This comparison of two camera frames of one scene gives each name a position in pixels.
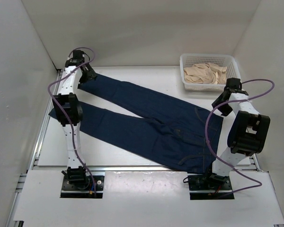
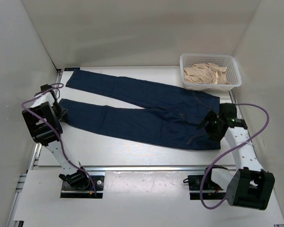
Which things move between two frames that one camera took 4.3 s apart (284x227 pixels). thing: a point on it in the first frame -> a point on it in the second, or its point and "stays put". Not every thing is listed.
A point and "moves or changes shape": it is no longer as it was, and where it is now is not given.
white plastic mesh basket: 208,72 stays put
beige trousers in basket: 205,73 stays put
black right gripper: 226,111 -> 211,117
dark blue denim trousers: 171,135 moves or changes shape
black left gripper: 91,74 -> 60,115
